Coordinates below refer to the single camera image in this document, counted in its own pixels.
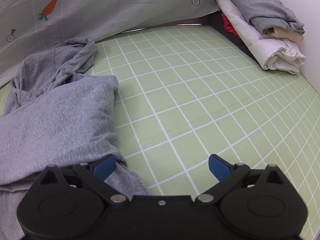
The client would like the green grid cutting mat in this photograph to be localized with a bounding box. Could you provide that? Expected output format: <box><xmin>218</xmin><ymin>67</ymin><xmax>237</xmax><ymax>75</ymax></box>
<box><xmin>0</xmin><ymin>24</ymin><xmax>320</xmax><ymax>240</ymax></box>

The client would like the folded beige garment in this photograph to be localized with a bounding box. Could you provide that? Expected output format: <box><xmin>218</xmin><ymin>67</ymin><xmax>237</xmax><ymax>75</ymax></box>
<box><xmin>265</xmin><ymin>27</ymin><xmax>304</xmax><ymax>42</ymax></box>

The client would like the folded grey garment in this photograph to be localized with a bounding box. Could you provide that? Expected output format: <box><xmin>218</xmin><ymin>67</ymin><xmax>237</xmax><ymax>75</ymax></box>
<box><xmin>231</xmin><ymin>0</ymin><xmax>305</xmax><ymax>34</ymax></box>

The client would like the red and black garment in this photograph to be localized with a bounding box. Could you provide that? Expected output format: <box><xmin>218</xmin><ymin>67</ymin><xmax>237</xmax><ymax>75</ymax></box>
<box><xmin>208</xmin><ymin>11</ymin><xmax>257</xmax><ymax>62</ymax></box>

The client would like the grey carrot-print bed sheet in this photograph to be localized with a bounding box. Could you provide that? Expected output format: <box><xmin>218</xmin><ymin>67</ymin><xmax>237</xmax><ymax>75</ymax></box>
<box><xmin>1</xmin><ymin>0</ymin><xmax>218</xmax><ymax>85</ymax></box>

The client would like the grey zip hoodie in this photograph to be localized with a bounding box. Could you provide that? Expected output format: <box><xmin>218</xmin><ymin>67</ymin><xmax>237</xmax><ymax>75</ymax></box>
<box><xmin>1</xmin><ymin>37</ymin><xmax>149</xmax><ymax>239</ymax></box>

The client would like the folded white garment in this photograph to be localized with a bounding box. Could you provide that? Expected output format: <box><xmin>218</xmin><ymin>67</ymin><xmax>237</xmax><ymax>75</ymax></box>
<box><xmin>216</xmin><ymin>0</ymin><xmax>306</xmax><ymax>74</ymax></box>

